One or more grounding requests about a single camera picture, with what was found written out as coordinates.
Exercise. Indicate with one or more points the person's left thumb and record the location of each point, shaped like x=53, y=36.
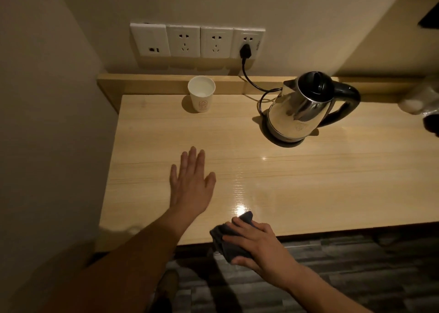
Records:
x=210, y=181

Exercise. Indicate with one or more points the wooden desk back ledge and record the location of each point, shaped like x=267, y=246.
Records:
x=151, y=84

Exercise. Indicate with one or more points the person's right middle finger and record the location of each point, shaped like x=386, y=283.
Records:
x=245, y=224

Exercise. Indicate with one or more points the stainless steel electric kettle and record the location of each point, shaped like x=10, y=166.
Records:
x=301, y=110

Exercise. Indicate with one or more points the person's left forearm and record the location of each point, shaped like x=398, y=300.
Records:
x=130, y=271

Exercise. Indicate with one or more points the person's right thumb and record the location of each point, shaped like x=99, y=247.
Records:
x=242, y=261

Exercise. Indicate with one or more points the dark grey cleaning cloth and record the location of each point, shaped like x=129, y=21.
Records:
x=223, y=237

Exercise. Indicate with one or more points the white rounded object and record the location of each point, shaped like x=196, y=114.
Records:
x=420, y=98

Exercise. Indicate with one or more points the small dark object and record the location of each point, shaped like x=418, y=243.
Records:
x=432, y=124

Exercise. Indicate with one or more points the person's left little finger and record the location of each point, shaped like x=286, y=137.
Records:
x=173, y=176

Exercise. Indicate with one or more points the person's left middle finger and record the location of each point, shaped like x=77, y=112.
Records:
x=192, y=161

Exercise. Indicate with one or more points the person's right hand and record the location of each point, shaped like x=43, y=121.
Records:
x=269, y=254

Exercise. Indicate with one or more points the person's left hand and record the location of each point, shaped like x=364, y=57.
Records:
x=190, y=192

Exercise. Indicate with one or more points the person's right forearm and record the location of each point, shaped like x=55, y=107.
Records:
x=324, y=294

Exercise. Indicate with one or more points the white paper cup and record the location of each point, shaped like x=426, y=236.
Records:
x=201, y=95

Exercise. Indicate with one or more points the white wall power socket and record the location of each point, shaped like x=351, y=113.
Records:
x=255, y=40
x=183, y=41
x=216, y=42

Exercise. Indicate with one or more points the white data port wall plate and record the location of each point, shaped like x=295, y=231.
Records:
x=151, y=40

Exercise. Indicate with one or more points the dark wall-mounted object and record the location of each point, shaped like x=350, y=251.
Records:
x=430, y=17

